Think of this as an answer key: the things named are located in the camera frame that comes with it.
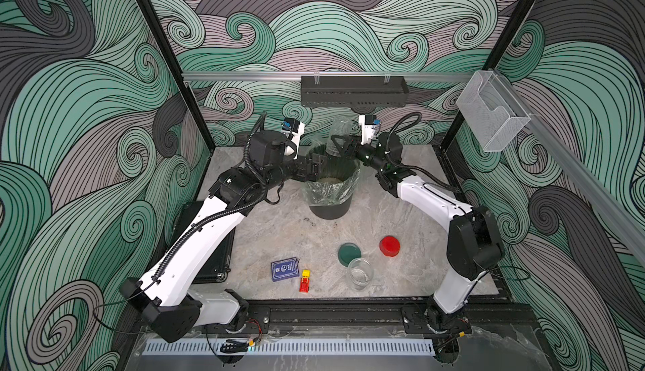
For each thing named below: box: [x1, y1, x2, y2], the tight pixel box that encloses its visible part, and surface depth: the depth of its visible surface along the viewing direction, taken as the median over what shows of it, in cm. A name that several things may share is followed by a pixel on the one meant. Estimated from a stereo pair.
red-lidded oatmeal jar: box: [325, 117, 352, 157], surface depth 79 cm
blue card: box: [270, 256, 300, 283], surface depth 83 cm
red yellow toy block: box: [298, 268, 312, 293], surface depth 81 cm
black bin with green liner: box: [302, 142, 362, 220], surface depth 82 cm
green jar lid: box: [337, 242, 362, 267], surface depth 89 cm
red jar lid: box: [379, 235, 401, 257], surface depth 89 cm
